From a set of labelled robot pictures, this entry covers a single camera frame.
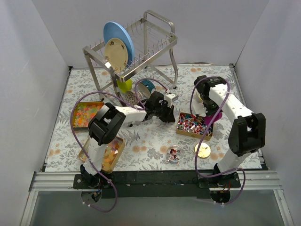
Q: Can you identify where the tin of lollipop candies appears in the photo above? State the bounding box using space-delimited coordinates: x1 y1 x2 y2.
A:
176 113 207 139

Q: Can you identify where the magenta plastic scoop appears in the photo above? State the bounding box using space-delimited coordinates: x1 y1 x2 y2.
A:
204 112 222 125

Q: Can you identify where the clear glass jar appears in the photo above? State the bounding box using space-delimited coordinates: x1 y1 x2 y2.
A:
166 145 184 164

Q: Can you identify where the steel dish rack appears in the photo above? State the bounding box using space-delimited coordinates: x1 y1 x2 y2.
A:
83 10 178 97

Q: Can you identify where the tin of star candies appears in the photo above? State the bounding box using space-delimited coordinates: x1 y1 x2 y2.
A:
72 101 104 131

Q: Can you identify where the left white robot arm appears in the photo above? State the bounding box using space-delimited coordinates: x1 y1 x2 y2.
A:
80 91 177 188

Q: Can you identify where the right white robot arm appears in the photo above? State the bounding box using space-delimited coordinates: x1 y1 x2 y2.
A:
193 75 266 187

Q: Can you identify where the teal rimmed bowl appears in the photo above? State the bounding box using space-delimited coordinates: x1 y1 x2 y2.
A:
138 80 156 98

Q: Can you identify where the brown patterned bowl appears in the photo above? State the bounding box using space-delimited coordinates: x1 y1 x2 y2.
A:
123 91 139 105

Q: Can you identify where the lime green bowl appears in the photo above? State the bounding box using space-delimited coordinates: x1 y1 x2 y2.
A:
117 79 133 93

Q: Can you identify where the floral table mat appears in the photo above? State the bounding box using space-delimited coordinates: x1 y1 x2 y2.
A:
45 65 239 172

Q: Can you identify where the gold jar lid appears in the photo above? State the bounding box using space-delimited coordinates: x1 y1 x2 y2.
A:
198 143 211 158

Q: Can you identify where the cream plate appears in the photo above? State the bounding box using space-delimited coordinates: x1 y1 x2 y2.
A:
104 38 128 73

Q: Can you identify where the blue plate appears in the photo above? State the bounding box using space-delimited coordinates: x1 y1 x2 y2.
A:
103 21 135 67

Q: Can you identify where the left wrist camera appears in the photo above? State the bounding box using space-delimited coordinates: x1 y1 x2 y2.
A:
164 93 178 108

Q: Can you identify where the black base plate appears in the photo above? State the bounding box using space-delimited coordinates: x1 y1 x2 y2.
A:
73 170 241 199

